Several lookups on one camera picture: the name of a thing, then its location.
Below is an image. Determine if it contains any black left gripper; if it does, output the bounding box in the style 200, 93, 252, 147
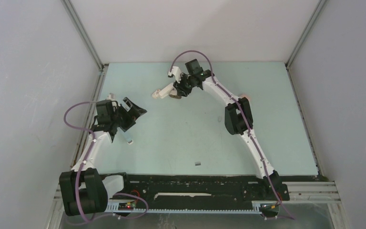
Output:
111, 98, 146, 132

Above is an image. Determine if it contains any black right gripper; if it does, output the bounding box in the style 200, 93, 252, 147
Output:
173, 73, 194, 97

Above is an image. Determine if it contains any light blue stapler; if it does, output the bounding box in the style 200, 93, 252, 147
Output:
121, 131, 133, 145

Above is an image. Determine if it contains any pink stapler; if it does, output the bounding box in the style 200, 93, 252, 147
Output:
239, 94, 251, 102

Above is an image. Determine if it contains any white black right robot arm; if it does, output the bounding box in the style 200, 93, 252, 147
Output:
168, 59, 282, 199

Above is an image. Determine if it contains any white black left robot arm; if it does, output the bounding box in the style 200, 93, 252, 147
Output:
59, 94, 147, 218

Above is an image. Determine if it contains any beige stapler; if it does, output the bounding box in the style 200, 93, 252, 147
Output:
169, 92, 182, 99

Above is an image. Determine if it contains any white stapler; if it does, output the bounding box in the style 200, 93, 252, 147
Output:
158, 83, 175, 99

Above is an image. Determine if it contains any small white staple box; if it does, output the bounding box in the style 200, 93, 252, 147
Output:
152, 89, 160, 99

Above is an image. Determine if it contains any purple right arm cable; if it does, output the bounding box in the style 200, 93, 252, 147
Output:
170, 50, 295, 220

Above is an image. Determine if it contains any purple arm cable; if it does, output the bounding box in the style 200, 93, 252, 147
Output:
170, 50, 295, 220
63, 101, 108, 223

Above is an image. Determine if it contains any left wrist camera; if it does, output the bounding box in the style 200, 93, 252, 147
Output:
106, 93, 116, 102

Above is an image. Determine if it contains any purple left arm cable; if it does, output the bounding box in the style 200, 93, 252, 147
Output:
63, 101, 108, 223

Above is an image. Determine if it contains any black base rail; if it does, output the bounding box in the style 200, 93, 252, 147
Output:
110, 173, 290, 211

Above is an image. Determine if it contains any aluminium frame rail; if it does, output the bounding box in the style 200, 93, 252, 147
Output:
53, 180, 342, 216

